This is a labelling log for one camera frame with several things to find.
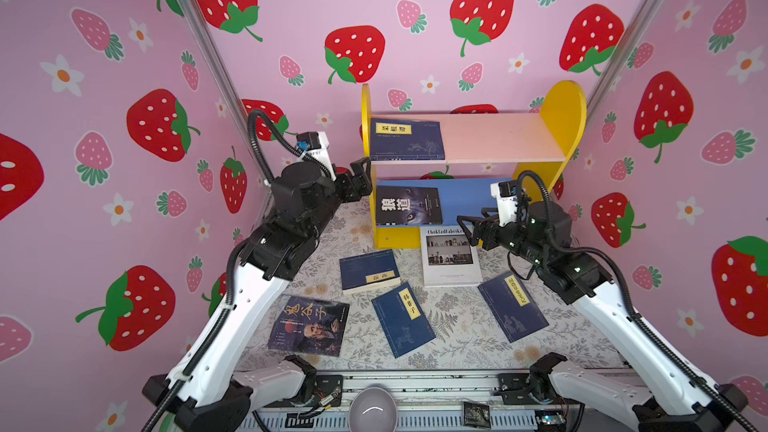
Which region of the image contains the black wolf cover book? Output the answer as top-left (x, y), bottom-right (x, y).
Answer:
top-left (375, 185), bottom-right (443, 226)

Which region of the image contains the dark blue thick book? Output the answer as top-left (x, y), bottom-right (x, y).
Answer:
top-left (369, 118), bottom-right (445, 162)

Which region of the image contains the blue book yellow label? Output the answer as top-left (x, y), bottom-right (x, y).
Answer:
top-left (372, 283), bottom-right (436, 358)

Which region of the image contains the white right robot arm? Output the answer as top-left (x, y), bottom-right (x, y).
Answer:
top-left (457, 202), bottom-right (755, 431)

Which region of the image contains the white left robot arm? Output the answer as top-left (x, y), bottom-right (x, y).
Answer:
top-left (142, 157), bottom-right (373, 431)

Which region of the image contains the blue book under stack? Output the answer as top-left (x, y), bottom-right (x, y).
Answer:
top-left (339, 250), bottom-right (401, 295)

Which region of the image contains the navy book right side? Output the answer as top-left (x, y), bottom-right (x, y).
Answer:
top-left (478, 272), bottom-right (549, 343)

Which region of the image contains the white photo cover book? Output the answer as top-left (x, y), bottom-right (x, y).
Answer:
top-left (420, 225), bottom-right (483, 288)

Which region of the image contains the yellow wooden bookshelf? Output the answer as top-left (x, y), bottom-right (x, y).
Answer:
top-left (361, 80), bottom-right (588, 249)

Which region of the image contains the dark portrait cover book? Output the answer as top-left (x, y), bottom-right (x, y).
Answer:
top-left (268, 296), bottom-right (350, 357)

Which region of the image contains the small black circuit board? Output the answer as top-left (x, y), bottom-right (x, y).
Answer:
top-left (462, 401), bottom-right (492, 430)

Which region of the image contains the grey bowl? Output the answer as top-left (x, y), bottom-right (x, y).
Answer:
top-left (348, 386), bottom-right (398, 432)

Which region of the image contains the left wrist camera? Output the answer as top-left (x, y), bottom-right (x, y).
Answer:
top-left (296, 131), bottom-right (331, 167)

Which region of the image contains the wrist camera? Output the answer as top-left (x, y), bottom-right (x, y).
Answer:
top-left (490, 180), bottom-right (518, 227)
top-left (296, 131), bottom-right (331, 167)

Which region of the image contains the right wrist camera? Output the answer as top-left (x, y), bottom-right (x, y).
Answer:
top-left (490, 180), bottom-right (518, 227)

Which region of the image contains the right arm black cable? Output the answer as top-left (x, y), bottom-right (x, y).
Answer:
top-left (515, 170), bottom-right (760, 432)

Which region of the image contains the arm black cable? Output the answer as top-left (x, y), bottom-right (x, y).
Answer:
top-left (515, 170), bottom-right (760, 432)
top-left (140, 109), bottom-right (331, 432)

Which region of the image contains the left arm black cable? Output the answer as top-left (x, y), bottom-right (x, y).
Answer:
top-left (140, 109), bottom-right (331, 432)

